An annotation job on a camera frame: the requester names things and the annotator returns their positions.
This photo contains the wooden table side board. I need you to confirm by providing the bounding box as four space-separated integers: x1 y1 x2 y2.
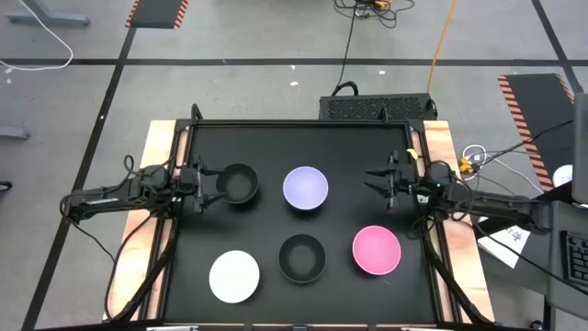
101 120 190 322
411 120 496 323

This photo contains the white coiled cable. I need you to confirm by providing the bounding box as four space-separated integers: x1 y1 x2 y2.
461 143 546 194

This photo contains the black cable bundle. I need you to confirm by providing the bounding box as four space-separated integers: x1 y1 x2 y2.
334 0 415 29

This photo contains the grey table leg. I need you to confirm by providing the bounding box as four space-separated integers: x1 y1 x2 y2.
6 0 91 27

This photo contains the purple bowl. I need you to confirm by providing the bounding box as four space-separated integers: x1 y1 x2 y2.
282 165 330 211

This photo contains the grey desk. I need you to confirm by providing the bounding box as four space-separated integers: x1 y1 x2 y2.
545 200 588 321

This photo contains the black aluminium table frame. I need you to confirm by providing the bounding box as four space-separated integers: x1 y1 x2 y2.
103 117 495 331

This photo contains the thin black cable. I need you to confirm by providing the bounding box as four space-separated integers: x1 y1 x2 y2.
477 119 575 166

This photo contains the black bowl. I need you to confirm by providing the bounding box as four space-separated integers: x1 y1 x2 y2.
215 163 260 205
278 234 327 284

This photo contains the white bowl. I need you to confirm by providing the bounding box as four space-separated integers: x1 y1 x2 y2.
209 249 261 304

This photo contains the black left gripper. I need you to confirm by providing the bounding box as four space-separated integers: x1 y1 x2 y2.
179 155 228 215

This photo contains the black power cable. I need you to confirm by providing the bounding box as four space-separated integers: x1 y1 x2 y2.
337 4 359 97

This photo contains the black computer case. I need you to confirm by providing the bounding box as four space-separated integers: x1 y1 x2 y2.
319 93 438 122

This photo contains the pink bowl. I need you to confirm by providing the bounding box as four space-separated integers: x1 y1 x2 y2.
352 224 402 277

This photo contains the white floor cable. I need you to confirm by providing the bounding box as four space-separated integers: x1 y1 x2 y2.
0 0 74 73

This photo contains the white round cup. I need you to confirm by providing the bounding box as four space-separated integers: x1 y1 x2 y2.
551 164 575 188

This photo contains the black hazard-striped floor mat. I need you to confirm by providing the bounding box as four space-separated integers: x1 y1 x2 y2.
497 73 576 193
124 0 190 30

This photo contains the yellow cable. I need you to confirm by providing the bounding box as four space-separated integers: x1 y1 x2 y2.
426 0 459 95

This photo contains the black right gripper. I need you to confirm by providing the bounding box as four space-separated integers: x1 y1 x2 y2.
365 151 418 211

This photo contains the grey table foot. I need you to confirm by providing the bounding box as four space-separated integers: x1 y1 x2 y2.
0 126 31 141

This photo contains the black keyboard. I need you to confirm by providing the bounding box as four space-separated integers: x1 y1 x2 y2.
560 229 588 289

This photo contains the grey upright panel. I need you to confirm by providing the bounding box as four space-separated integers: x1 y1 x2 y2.
571 91 588 206

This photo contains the white paper sheet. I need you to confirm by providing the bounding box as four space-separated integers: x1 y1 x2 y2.
476 223 532 269

